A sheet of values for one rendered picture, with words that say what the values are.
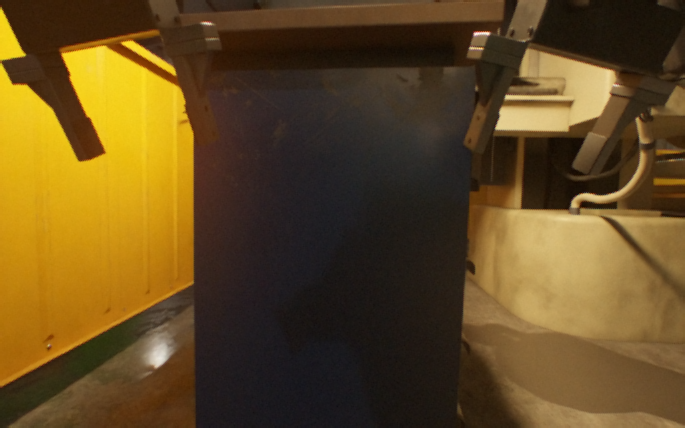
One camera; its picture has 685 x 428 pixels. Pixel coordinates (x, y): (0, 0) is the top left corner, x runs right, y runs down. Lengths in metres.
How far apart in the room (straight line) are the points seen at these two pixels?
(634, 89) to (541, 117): 1.72
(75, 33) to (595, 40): 0.44
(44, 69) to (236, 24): 0.27
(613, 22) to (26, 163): 1.28
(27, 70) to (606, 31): 0.51
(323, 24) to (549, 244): 1.71
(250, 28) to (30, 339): 1.09
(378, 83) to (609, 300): 1.74
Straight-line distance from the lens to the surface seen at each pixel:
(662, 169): 3.12
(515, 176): 2.47
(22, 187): 1.27
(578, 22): 0.37
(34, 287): 1.32
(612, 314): 2.12
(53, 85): 0.43
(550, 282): 2.06
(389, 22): 0.54
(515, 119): 2.08
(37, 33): 0.41
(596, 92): 2.05
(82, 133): 0.44
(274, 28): 0.56
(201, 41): 0.34
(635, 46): 0.41
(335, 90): 0.57
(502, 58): 0.35
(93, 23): 0.38
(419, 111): 0.56
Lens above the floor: 0.69
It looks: 4 degrees down
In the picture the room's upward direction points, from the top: 2 degrees clockwise
